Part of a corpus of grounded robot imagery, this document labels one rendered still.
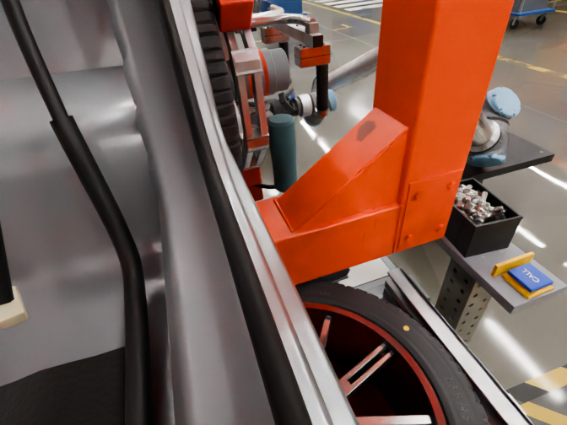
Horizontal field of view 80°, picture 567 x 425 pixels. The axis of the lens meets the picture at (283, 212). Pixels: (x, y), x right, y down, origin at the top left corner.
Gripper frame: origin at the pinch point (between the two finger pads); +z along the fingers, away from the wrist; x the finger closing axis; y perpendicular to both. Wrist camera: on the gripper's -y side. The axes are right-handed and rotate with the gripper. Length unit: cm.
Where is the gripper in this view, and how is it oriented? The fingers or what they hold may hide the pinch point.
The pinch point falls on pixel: (253, 113)
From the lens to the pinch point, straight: 144.1
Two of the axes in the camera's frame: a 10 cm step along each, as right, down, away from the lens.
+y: -1.8, 1.5, 9.7
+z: -9.4, 2.6, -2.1
